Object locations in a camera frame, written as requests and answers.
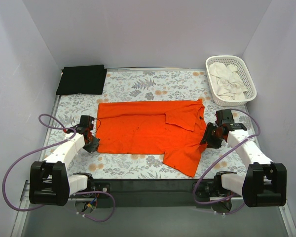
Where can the floral patterned table mat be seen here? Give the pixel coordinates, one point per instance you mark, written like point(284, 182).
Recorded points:
point(122, 86)

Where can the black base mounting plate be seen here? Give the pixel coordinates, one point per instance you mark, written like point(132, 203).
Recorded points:
point(156, 193)

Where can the aluminium table frame rail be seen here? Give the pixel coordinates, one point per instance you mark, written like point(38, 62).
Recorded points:
point(137, 193)

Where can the crumpled white t-shirt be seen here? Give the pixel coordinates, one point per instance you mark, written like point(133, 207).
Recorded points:
point(227, 83)

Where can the orange t-shirt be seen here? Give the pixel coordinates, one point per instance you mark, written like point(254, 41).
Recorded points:
point(173, 129)

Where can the white perforated plastic basket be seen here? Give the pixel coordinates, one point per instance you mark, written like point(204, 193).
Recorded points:
point(244, 74)

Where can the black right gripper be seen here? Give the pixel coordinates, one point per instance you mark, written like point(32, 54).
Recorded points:
point(209, 136)

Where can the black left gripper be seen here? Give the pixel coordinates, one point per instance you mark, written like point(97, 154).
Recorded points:
point(92, 145)

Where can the folded black t-shirt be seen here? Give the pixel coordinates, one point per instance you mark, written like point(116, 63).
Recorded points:
point(88, 80)

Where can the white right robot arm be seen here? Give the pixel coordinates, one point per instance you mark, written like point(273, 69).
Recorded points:
point(265, 182)

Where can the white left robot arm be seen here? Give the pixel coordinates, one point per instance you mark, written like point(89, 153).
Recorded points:
point(49, 182)

